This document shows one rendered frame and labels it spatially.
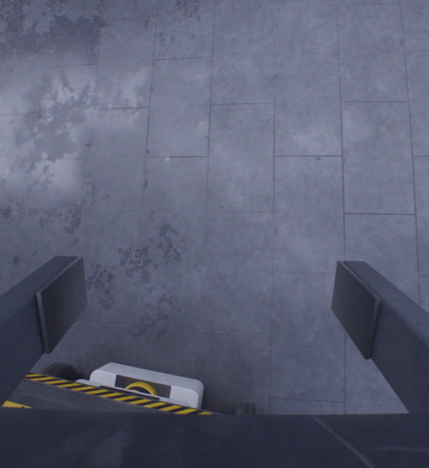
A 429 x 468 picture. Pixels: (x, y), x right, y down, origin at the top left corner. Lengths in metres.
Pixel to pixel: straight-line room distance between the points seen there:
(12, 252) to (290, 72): 0.99
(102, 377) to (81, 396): 0.20
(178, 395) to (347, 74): 0.96
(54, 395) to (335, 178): 0.82
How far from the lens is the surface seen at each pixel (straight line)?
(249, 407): 0.82
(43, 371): 0.94
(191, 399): 0.81
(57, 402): 0.70
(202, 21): 1.20
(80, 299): 0.17
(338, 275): 0.16
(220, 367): 0.92
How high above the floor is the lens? 0.88
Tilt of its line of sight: 79 degrees down
